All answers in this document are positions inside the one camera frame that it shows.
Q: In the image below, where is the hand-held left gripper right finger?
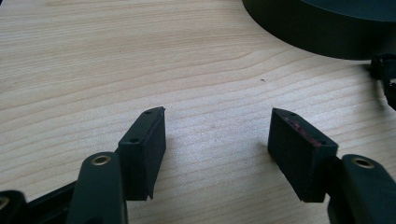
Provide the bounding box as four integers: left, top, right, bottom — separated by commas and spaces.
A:
267, 107, 339, 203

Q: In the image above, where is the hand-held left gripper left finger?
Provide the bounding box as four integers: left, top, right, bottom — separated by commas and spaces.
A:
117, 105, 167, 202

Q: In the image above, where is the dark round container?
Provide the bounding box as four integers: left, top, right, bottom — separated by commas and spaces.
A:
242, 0, 396, 61

